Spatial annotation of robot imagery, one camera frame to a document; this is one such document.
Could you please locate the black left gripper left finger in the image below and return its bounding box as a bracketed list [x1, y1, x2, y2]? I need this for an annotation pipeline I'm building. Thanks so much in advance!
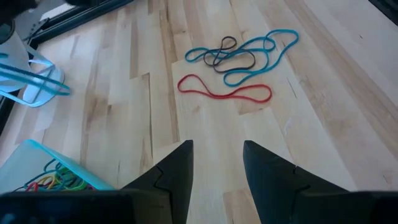
[122, 139, 195, 224]

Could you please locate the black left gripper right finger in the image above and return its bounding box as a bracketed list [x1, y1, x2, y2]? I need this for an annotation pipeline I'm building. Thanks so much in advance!
[243, 139, 359, 224]

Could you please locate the blue rubber band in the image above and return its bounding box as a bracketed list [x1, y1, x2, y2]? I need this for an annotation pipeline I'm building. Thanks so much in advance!
[184, 29, 300, 88]
[14, 158, 94, 191]
[0, 52, 72, 96]

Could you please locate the green rubber band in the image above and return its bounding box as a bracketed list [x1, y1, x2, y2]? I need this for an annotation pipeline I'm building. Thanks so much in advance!
[51, 167, 90, 191]

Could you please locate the yellow rubber band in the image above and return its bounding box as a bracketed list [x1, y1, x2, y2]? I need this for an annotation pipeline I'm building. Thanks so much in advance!
[29, 175, 58, 190]

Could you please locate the thin black rubber band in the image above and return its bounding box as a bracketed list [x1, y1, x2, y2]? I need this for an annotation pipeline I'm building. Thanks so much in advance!
[203, 35, 257, 74]

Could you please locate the translucent teal plastic bin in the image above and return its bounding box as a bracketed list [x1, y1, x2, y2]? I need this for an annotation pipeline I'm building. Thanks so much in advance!
[0, 139, 116, 192]

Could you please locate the white cylindrical lamp on stand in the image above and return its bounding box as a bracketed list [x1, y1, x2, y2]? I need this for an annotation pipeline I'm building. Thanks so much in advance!
[0, 18, 67, 109]

